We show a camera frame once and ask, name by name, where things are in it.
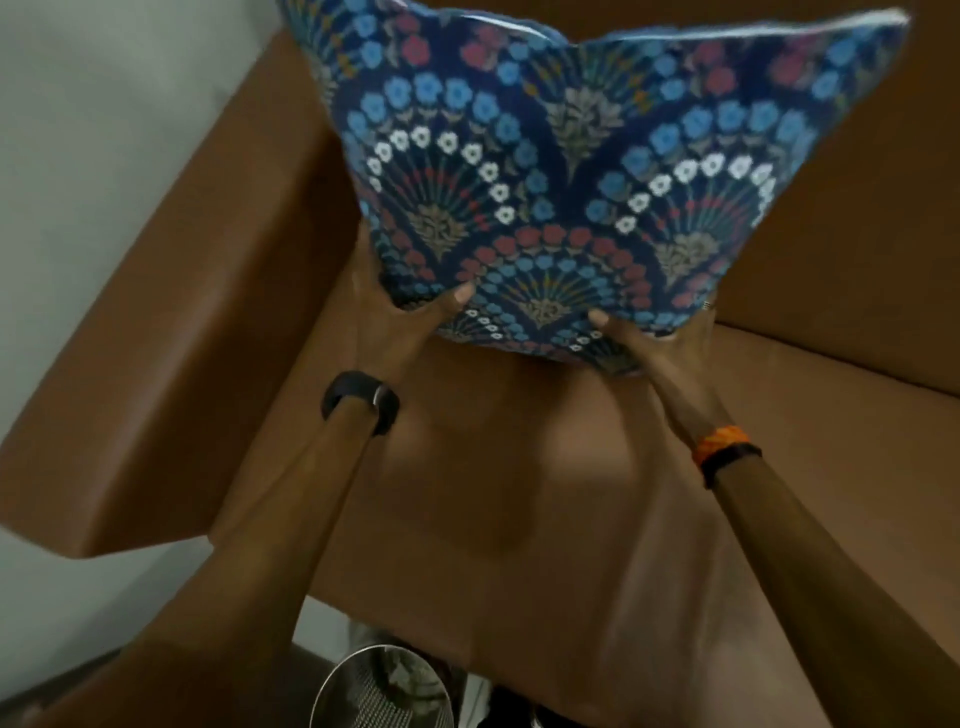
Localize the person's left hand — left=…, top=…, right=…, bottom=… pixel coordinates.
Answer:
left=330, top=222, right=477, bottom=402

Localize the person's right hand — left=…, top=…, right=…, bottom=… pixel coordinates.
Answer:
left=588, top=298, right=735, bottom=453

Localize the blue floral patterned cushion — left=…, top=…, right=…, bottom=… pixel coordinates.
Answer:
left=276, top=0, right=912, bottom=377

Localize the person's left forearm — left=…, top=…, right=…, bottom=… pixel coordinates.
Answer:
left=22, top=395, right=380, bottom=728

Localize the person's right forearm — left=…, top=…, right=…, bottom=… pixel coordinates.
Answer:
left=712, top=453, right=960, bottom=728

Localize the orange and black wristband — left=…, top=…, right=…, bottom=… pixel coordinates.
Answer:
left=691, top=425, right=763, bottom=490

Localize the brown leather sofa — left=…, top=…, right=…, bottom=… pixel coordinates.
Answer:
left=0, top=0, right=960, bottom=728

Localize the round glass object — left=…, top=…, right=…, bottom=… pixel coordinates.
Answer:
left=309, top=643, right=456, bottom=728

